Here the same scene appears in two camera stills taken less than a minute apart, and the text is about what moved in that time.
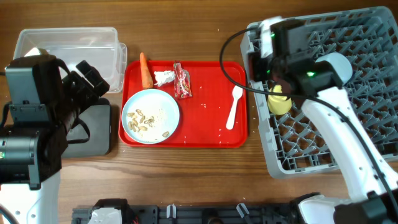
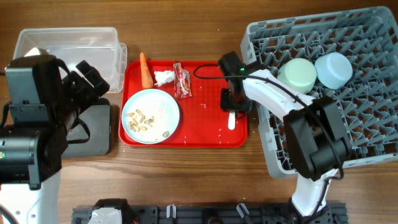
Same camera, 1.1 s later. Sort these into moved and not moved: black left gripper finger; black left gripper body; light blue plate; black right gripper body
Moved: black right gripper body
Not moved: black left gripper body; black left gripper finger; light blue plate
